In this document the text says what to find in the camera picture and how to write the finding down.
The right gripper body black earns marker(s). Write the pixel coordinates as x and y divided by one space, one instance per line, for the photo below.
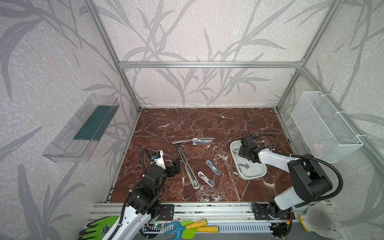
248 147

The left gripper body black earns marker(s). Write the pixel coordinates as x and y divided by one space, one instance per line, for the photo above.
172 168

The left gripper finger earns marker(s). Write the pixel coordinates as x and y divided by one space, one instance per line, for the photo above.
174 168
160 162

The black white stapler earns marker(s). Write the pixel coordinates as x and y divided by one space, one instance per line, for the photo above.
188 169

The small white stapler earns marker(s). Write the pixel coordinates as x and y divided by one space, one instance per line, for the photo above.
210 182

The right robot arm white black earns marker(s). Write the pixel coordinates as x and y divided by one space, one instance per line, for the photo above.
310 182

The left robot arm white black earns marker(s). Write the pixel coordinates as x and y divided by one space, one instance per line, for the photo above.
142 204

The white plastic tray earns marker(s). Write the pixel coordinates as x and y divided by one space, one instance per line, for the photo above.
256 170

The pink object in basket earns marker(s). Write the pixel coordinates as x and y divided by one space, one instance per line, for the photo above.
318 150

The green black work glove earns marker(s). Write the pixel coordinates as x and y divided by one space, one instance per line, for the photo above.
96 230

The white knit work glove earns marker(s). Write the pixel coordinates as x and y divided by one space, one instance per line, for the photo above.
322 219

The green trowel yellow handle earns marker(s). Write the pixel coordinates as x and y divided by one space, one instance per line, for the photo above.
190 233

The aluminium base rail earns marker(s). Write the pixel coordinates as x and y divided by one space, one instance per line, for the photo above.
230 217

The white wire mesh basket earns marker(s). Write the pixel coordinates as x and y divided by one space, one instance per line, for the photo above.
320 122

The clear acrylic wall shelf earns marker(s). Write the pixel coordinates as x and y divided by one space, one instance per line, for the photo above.
77 141

